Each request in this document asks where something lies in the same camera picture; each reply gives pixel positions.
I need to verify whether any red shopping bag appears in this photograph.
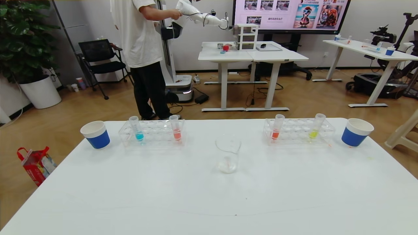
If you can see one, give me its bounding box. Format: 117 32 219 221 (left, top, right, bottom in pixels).
17 146 57 187

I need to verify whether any clear acrylic test tube rack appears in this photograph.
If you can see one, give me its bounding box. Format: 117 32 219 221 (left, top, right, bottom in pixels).
263 117 336 146
118 119 185 147

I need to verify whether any black camera rig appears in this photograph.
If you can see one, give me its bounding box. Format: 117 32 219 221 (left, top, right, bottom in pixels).
371 24 398 44

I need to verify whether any black office chair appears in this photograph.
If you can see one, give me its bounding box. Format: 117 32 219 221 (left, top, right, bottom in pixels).
78 39 134 100

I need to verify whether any black tripod stand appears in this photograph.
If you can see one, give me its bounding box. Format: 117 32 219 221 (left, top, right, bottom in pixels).
402 12 418 98

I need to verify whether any yellow pigment test tube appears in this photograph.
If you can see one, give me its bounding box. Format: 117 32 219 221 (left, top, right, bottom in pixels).
309 113 326 139

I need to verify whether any blue and white paper cup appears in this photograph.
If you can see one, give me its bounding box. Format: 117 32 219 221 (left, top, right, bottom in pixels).
80 120 111 150
341 118 375 148

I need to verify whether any green leafy plant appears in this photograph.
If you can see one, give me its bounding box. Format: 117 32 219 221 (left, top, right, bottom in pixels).
0 0 61 84

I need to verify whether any blue pigment test tube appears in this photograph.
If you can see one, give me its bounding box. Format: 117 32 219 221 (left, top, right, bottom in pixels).
129 116 144 141

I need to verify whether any large wall display screen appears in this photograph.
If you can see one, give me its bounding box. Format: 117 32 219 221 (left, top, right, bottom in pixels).
232 0 351 35

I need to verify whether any person in white shirt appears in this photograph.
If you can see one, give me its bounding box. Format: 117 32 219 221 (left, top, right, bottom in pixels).
110 0 182 120

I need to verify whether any clear glass beaker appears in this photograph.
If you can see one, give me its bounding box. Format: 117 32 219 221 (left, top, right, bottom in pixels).
215 134 242 174

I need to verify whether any grey flat pad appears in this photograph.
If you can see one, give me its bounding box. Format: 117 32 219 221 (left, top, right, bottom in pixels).
256 43 283 52

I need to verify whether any beige plastic stool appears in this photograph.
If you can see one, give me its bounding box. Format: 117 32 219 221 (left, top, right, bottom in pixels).
384 109 418 153

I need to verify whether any white plant pot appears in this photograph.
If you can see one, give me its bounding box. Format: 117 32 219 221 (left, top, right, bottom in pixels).
19 74 62 109

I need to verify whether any black display stand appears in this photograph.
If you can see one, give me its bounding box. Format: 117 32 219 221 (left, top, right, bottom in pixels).
248 33 312 81

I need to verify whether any white standing desk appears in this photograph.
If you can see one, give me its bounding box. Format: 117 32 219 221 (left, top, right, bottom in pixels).
312 39 418 108
198 41 255 112
246 41 309 112

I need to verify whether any red pigment test tube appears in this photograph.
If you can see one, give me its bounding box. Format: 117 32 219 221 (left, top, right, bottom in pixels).
169 115 182 141
271 114 285 141

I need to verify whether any white drawer unit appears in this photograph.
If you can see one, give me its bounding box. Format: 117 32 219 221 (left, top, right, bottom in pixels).
234 23 259 51

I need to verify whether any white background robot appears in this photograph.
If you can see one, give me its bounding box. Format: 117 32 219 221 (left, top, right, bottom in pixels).
157 0 233 103

